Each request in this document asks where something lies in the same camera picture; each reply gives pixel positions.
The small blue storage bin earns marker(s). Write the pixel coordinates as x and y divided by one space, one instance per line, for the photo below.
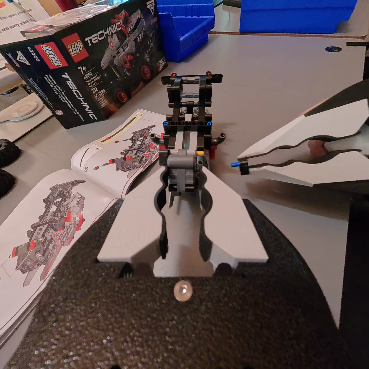
184 31

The black toy set box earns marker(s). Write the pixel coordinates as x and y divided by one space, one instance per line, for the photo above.
86 72

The maroon tumbler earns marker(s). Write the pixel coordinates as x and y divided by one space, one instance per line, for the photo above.
65 4

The grey desk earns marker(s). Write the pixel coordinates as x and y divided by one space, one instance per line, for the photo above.
274 86

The black toy tire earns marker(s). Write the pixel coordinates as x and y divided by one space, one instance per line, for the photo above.
6 183
8 152

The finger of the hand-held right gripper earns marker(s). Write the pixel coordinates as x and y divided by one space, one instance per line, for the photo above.
302 132
317 171

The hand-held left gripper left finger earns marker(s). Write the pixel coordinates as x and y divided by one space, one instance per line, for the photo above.
132 230

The open instruction booklet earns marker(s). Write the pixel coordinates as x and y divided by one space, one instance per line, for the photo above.
57 187

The printed instruction sheet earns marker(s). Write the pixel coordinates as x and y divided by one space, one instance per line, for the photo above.
17 23

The white board stand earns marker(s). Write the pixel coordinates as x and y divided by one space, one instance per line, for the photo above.
23 111

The person's right hand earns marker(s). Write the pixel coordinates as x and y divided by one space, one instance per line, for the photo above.
315 148

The large blue storage bin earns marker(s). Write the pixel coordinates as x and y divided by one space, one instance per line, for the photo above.
288 17

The black connector with blue pin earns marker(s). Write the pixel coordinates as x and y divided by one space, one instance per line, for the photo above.
244 168

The blue round desk sticker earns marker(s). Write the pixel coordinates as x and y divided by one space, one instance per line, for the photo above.
333 49

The black grey toy truck chassis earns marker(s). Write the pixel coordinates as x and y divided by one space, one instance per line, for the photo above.
184 135

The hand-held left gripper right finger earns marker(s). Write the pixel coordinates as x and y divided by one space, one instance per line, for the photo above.
233 230

